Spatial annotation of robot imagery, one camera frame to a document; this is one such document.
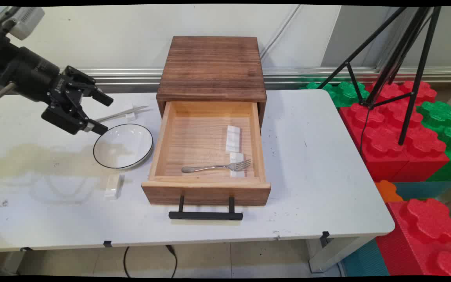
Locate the white cutlery rest block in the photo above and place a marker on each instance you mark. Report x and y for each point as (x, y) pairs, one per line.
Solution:
(112, 187)
(236, 156)

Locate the dark wooden drawer cabinet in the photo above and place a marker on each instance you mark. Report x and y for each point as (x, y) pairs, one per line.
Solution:
(212, 66)

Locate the white wall conduit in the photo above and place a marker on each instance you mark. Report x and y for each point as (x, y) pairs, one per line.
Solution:
(280, 33)

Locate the black tripod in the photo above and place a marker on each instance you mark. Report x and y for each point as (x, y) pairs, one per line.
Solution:
(409, 98)

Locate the metal wall rail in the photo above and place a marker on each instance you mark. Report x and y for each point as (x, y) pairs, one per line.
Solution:
(307, 74)

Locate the silver table knife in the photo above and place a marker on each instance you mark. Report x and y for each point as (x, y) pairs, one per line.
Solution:
(118, 114)

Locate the teal foam block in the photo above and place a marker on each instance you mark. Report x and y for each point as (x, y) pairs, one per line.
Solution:
(421, 190)
(364, 260)

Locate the black table edge clip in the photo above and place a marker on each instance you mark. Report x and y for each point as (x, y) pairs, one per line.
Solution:
(324, 237)
(26, 248)
(107, 244)

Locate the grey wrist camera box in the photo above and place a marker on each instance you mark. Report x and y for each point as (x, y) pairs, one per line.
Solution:
(27, 21)

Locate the green foam block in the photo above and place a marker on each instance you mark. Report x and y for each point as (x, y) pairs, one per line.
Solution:
(450, 137)
(345, 94)

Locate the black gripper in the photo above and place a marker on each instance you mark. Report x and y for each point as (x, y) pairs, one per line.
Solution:
(29, 72)

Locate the white plate black rim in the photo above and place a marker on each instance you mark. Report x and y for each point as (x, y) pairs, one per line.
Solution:
(123, 147)

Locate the long white cutlery rest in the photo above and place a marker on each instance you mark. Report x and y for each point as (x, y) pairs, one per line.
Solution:
(233, 139)

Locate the white table leg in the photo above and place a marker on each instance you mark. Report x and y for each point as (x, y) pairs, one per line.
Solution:
(327, 256)

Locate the silver fork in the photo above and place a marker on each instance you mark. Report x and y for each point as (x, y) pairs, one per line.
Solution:
(210, 168)

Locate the orange foam block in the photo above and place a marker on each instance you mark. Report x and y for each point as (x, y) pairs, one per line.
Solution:
(388, 192)

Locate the light wooden drawer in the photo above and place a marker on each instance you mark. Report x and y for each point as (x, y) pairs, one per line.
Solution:
(206, 192)

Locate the large red foam block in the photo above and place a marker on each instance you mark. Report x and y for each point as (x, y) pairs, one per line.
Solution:
(390, 141)
(425, 235)

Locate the small white cutlery rest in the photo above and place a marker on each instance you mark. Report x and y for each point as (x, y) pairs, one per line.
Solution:
(130, 114)

